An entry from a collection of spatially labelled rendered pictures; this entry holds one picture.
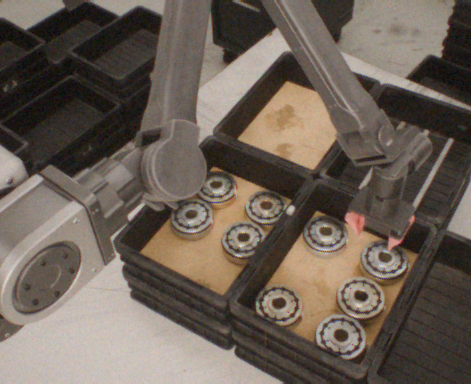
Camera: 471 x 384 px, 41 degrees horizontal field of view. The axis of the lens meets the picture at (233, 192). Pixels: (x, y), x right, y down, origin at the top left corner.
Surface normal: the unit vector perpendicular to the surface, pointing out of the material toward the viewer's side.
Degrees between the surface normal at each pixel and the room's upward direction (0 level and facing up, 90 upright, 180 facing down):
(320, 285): 0
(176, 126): 50
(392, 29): 0
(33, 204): 0
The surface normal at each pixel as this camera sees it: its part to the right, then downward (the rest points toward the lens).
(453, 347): -0.04, -0.66
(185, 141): 0.57, -0.07
